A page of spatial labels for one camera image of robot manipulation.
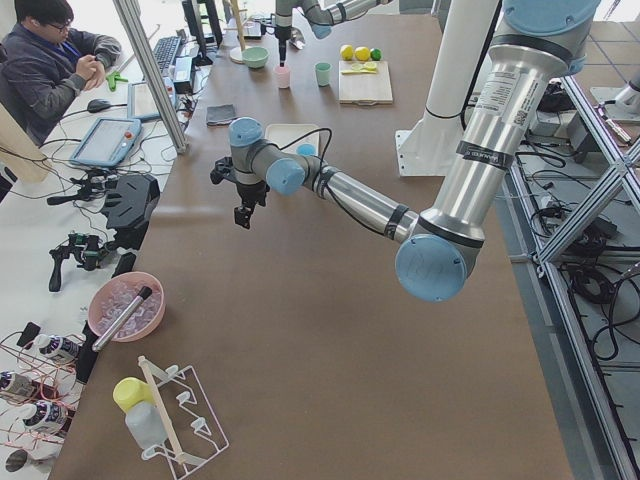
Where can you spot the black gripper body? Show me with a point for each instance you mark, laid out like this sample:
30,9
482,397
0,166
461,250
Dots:
248,192
282,39

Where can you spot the pink cup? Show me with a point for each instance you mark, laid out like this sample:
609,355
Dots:
283,76

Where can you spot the green cup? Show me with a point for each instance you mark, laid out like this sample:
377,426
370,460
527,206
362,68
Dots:
323,73

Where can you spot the light blue cup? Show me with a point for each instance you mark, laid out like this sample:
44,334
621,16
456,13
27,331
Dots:
306,149

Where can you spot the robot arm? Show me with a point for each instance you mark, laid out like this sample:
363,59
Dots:
321,19
536,41

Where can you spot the cream rabbit tray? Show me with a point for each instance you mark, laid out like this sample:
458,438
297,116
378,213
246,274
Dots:
288,136

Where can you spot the metal ice scoop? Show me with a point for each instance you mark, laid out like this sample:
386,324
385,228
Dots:
297,39

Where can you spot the green bowl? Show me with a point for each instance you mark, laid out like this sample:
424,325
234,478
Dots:
255,57

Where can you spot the wooden cup stand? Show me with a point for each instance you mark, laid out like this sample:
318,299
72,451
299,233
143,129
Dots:
236,33

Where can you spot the whole lemon outer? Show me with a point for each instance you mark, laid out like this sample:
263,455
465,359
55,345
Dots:
346,52

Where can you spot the whole lemon near lime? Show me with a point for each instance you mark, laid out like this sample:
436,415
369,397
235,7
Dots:
362,53

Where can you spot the grey cloth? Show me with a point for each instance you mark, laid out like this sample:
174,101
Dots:
220,115

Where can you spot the yellow plastic knife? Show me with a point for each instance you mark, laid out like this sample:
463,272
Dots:
358,72

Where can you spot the wooden cutting board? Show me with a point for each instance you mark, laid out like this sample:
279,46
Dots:
365,89

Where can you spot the black keyboard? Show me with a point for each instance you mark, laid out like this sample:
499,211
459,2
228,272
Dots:
165,51

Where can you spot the blue teach pendant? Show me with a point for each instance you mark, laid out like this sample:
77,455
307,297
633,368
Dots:
140,102
107,143

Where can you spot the yellow capped bottle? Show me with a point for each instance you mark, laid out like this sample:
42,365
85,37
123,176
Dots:
133,396

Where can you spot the seated person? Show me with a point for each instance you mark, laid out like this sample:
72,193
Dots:
49,63

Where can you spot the black handled muddler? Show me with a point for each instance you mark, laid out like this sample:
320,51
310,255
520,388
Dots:
143,294

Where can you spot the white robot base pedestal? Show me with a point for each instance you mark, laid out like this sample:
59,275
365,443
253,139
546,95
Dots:
428,149

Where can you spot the white wire dish rack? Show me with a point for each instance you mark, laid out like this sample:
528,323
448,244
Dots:
195,436

